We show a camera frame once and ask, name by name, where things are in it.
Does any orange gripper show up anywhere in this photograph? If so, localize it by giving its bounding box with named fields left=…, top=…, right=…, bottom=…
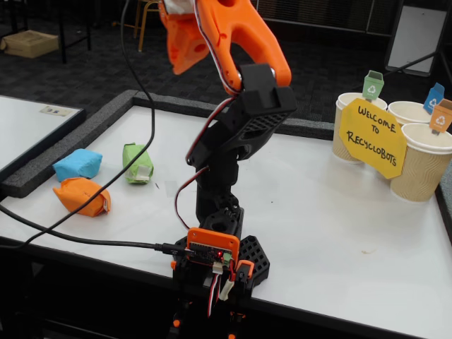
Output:
left=158, top=1, right=213, bottom=76

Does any green paper packet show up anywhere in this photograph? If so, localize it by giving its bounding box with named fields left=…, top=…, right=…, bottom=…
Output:
left=121, top=142, right=155, bottom=185

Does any orange paper packet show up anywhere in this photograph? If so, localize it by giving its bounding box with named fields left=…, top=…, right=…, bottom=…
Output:
left=52, top=177, right=112, bottom=218

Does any black honeycomb robot base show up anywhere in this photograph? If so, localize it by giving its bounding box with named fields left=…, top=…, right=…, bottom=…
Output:
left=174, top=234, right=271, bottom=294

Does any white masking tape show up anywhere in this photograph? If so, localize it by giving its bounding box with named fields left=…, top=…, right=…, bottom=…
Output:
left=164, top=0, right=197, bottom=16

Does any dark grey foam strip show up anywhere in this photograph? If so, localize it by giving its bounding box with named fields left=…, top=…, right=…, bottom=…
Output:
left=132, top=90, right=276, bottom=125
left=434, top=175, right=452, bottom=236
left=1, top=89, right=139, bottom=199
left=273, top=114, right=335, bottom=141

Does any small paper label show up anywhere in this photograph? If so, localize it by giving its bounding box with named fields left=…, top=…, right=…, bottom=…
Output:
left=39, top=105, right=73, bottom=117

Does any brown cardboard box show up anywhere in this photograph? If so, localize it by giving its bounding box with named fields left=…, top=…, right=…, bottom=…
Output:
left=1, top=30, right=60, bottom=59

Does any blue paper packet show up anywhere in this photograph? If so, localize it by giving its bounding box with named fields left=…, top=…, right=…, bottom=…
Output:
left=52, top=148, right=104, bottom=182

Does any black framed whiteboard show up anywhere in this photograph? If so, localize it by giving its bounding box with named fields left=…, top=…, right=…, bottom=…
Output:
left=0, top=94, right=87, bottom=177

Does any paper cup with green tag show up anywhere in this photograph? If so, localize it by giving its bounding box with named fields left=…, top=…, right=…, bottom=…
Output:
left=332, top=92, right=388, bottom=164

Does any orange framed controller board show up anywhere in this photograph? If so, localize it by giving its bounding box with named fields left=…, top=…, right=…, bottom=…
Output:
left=186, top=227, right=241, bottom=266

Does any green recycling bin tag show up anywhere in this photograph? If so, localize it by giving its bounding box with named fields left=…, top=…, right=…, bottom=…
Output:
left=362, top=69, right=385, bottom=102

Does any yellow welcome sign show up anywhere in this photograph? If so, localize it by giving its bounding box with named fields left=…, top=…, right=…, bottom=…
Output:
left=338, top=97, right=408, bottom=180

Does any black orange table clamp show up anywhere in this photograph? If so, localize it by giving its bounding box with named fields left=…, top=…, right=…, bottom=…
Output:
left=169, top=259, right=194, bottom=339
left=227, top=259, right=256, bottom=339

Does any thin black stand rod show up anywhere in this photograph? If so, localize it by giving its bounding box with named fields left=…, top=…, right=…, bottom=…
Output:
left=383, top=49, right=442, bottom=77

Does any paper cup with blue tag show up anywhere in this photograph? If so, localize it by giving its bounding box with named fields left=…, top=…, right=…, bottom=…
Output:
left=387, top=101, right=437, bottom=128

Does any blue recycling bin tag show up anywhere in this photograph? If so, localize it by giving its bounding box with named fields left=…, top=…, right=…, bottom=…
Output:
left=422, top=83, right=445, bottom=114

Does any orange recycling bin tag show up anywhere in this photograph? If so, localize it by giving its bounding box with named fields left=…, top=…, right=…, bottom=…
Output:
left=429, top=98, right=452, bottom=136

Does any paper cup with orange tag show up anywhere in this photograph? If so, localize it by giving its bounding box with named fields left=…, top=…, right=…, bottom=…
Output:
left=390, top=122, right=452, bottom=203

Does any red white black servo wire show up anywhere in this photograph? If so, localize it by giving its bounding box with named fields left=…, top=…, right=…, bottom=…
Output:
left=174, top=0, right=244, bottom=234

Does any thin black camera cable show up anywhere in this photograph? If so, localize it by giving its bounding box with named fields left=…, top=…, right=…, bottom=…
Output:
left=0, top=0, right=156, bottom=250

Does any black metal table frame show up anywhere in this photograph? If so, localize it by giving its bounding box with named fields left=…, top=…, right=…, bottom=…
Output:
left=6, top=0, right=93, bottom=65

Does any thick black USB cable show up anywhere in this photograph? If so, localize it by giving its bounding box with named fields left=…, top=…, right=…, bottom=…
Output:
left=0, top=204, right=194, bottom=257

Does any white panel with dark frame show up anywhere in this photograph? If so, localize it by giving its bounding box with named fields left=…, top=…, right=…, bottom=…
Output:
left=384, top=0, right=449, bottom=78

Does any servo wire with white connector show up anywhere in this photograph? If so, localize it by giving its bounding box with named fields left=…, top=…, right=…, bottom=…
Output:
left=206, top=263, right=237, bottom=319

